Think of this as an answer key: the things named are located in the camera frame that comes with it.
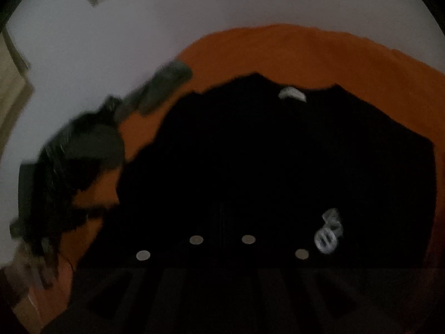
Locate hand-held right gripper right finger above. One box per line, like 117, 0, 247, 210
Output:
229, 235, 400, 334

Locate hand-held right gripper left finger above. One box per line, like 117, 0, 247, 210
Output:
45, 235, 223, 334

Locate black printed t-shirt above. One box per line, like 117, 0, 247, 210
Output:
83, 72, 437, 272

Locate crumpled dark green garment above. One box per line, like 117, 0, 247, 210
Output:
66, 125, 126, 168

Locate olive green pants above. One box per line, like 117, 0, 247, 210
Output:
115, 60, 194, 119

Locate orange bed blanket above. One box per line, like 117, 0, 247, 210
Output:
35, 24, 445, 321

